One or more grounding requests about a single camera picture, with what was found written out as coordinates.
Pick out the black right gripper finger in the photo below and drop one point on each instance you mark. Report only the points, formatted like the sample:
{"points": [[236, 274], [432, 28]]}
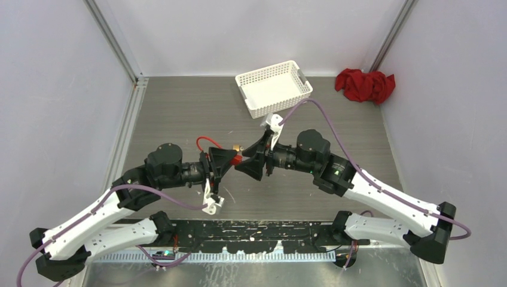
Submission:
{"points": [[258, 146], [253, 167]]}

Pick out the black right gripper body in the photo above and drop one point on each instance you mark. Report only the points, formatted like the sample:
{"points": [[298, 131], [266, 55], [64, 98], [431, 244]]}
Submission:
{"points": [[269, 157]]}

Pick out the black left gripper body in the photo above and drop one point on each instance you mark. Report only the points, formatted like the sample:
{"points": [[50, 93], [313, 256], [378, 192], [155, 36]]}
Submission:
{"points": [[205, 159]]}

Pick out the red cable padlock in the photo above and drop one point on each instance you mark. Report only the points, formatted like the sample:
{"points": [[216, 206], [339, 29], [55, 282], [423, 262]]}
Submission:
{"points": [[235, 161]]}

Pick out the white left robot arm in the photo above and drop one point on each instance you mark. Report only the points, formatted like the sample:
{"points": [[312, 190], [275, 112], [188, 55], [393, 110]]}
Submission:
{"points": [[63, 251]]}

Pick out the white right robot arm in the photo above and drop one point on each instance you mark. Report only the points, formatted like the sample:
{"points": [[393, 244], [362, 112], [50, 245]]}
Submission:
{"points": [[424, 228]]}

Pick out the brass padlock silver shackle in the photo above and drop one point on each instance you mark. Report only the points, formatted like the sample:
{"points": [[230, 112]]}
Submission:
{"points": [[237, 147]]}

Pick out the white perforated plastic basket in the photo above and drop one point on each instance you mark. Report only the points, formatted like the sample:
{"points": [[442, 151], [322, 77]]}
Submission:
{"points": [[273, 88]]}

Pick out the crumpled red cloth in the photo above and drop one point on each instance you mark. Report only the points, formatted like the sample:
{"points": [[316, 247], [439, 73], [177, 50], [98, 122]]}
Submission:
{"points": [[360, 86]]}

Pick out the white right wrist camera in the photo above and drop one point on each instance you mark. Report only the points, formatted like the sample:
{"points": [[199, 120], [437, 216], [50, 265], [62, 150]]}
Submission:
{"points": [[273, 122]]}

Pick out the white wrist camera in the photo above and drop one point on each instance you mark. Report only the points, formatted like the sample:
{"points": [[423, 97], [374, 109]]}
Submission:
{"points": [[212, 202], [273, 122]]}

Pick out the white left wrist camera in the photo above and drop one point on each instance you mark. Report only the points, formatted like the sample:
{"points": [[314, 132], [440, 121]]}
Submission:
{"points": [[212, 202]]}

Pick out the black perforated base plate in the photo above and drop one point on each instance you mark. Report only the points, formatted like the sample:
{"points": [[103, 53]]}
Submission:
{"points": [[251, 237]]}

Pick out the aluminium slotted rail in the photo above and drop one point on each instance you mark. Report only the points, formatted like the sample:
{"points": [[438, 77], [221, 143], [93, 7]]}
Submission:
{"points": [[136, 256]]}

